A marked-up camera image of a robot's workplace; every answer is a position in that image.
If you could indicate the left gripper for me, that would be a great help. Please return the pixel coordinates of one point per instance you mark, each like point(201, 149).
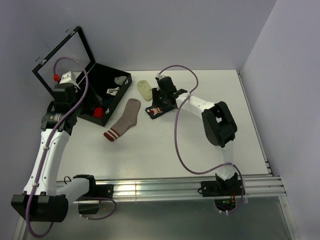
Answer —
point(93, 101)

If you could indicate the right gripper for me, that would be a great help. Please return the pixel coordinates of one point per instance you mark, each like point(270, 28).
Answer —
point(155, 92)

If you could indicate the beige red reindeer sock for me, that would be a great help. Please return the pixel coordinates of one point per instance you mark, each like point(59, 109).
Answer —
point(98, 112)

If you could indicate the navy christmas sock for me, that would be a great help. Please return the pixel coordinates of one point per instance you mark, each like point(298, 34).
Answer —
point(156, 112)

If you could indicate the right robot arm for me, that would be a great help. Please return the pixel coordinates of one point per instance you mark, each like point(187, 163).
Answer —
point(218, 123)

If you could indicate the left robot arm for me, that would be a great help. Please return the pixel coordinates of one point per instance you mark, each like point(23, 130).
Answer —
point(40, 200)

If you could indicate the dark blue sock in box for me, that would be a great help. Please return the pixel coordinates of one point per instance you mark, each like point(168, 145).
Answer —
point(105, 102)

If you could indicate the black display box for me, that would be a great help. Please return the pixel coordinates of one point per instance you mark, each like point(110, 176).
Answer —
point(74, 54)

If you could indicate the white patterned sock in box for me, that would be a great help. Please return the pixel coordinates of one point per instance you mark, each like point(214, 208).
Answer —
point(113, 91)

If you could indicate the taupe sock red striped cuff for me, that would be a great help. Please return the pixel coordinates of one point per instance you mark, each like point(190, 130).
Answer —
point(128, 119)

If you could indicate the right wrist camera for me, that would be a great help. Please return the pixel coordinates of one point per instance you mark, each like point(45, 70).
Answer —
point(159, 76)

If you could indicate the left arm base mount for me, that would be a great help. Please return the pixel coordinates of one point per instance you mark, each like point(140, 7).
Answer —
point(100, 197)

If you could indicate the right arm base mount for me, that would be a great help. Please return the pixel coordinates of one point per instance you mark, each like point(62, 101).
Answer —
point(223, 192)

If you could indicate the aluminium front rail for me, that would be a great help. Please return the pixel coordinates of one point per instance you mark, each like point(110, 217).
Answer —
point(190, 188)

